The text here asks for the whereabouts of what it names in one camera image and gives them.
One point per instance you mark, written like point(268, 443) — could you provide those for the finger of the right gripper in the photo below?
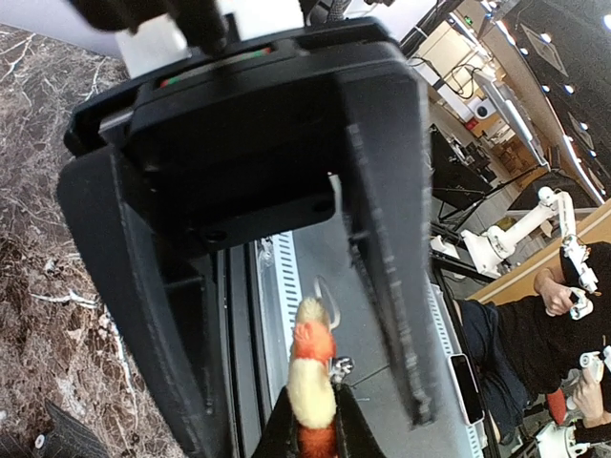
point(385, 193)
point(164, 307)

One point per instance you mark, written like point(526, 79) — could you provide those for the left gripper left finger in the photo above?
point(279, 437)

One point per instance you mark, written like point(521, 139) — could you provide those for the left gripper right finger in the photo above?
point(353, 435)

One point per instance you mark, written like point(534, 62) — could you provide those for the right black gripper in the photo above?
point(279, 133)

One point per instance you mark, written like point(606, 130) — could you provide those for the flower brooch green orange yellow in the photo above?
point(314, 368)

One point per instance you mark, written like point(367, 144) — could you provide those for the black pinstriped shirt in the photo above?
point(67, 438)

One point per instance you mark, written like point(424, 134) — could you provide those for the white smartphone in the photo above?
point(466, 389)

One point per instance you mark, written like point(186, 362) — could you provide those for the seated person in black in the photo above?
point(526, 348)

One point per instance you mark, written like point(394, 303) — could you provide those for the white slotted cable duct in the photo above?
point(287, 265)

